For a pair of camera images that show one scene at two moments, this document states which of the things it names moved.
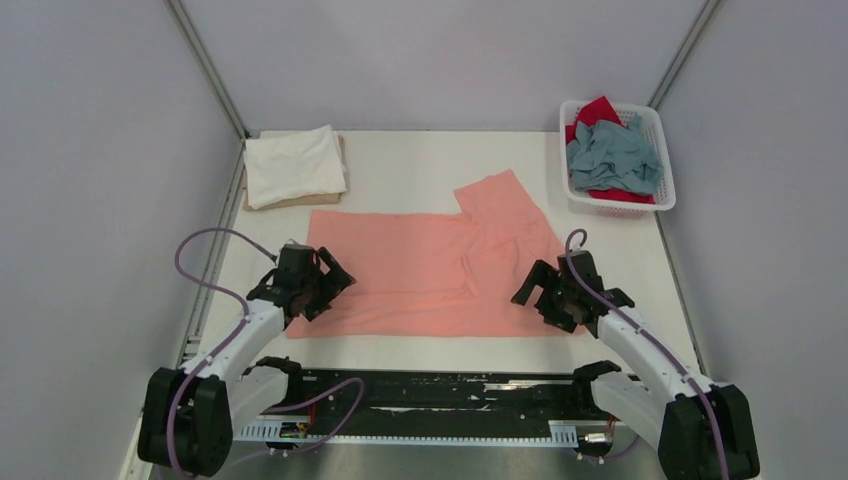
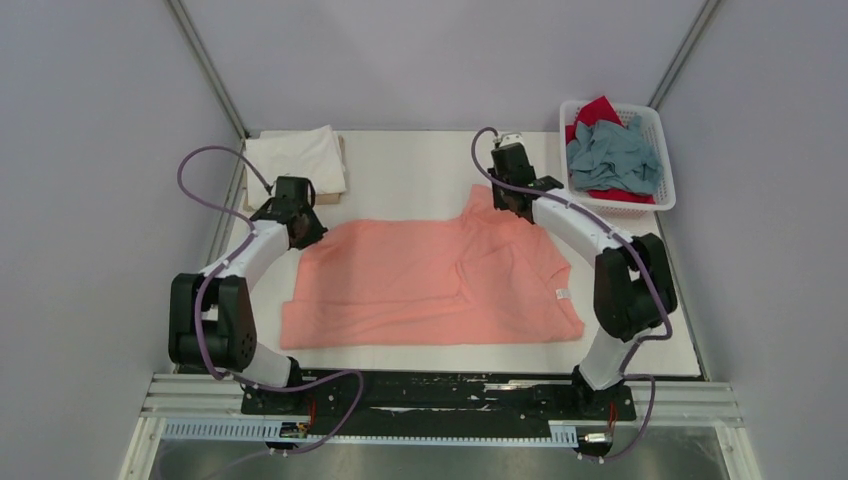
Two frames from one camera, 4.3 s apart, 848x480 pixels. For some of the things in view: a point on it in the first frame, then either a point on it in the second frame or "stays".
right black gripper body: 553,303 -> 499,200
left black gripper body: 308,285 -> 314,228
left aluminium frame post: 225,96 stays
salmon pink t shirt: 430,274 stays
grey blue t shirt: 608,155 stays
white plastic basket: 665,197 stays
